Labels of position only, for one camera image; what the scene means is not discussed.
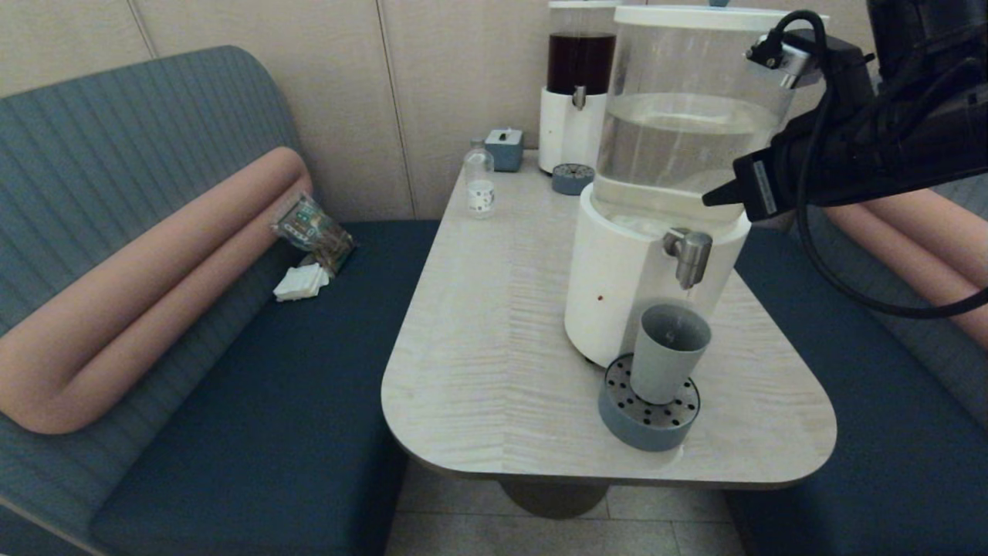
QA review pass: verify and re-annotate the large perforated drip tray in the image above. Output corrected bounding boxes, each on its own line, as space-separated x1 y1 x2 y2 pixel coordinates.
597 352 701 452

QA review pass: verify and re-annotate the small perforated drip tray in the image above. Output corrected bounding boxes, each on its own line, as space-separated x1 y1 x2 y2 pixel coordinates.
551 163 595 195

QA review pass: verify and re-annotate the crinkled snack bag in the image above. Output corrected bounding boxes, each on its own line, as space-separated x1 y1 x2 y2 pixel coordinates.
270 193 357 277

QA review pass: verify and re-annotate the dark round table pedestal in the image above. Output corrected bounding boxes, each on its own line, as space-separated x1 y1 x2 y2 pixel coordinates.
498 480 611 520

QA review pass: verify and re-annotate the large clear water dispenser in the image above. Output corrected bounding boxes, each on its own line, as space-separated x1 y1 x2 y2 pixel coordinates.
563 4 831 369

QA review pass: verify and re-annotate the dark blue seat cushion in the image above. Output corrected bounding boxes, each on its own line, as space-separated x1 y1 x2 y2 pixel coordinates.
722 224 988 556
89 220 441 556

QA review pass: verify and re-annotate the grey plastic cup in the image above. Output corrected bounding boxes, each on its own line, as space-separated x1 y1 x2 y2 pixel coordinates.
630 303 712 405

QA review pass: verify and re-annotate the white water dispenser lid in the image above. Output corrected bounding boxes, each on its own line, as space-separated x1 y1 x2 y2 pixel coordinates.
614 0 831 33

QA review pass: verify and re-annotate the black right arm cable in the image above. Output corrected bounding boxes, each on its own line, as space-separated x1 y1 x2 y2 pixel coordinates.
760 9 988 319

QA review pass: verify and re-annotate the large steel dispenser tap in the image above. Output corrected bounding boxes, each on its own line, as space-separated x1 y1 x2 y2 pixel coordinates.
664 228 714 290

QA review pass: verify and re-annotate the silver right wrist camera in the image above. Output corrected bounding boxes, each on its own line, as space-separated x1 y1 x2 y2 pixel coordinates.
745 31 823 90

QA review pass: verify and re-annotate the blue-grey ribbed sofa backrest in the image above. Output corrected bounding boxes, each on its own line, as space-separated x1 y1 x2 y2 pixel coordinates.
799 174 988 429
0 45 313 541

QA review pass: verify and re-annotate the blue-grey tissue box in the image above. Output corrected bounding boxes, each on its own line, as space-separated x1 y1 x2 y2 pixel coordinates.
485 127 524 172

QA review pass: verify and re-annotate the clear bottle white label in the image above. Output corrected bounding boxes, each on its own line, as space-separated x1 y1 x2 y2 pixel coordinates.
464 137 496 219

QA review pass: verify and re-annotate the dark tea dispenser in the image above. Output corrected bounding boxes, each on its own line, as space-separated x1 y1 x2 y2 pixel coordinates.
537 0 618 175

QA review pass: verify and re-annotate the white folded napkin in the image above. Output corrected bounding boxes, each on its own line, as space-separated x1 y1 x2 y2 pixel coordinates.
272 263 330 302

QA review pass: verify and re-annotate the pink sofa bolster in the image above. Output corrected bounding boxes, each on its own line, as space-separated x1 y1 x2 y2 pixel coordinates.
0 147 313 435
826 189 988 348

